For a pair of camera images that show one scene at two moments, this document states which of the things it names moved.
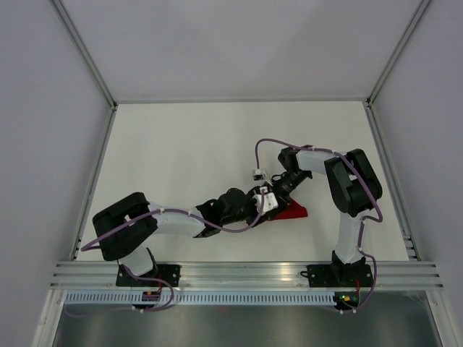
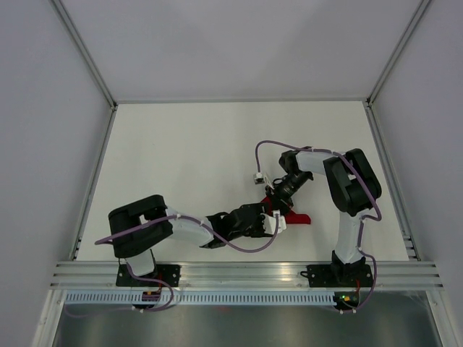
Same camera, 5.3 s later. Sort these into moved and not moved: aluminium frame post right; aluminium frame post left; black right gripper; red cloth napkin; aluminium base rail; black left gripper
Moved: red cloth napkin; black left gripper
Not moved: aluminium frame post left; aluminium base rail; black right gripper; aluminium frame post right
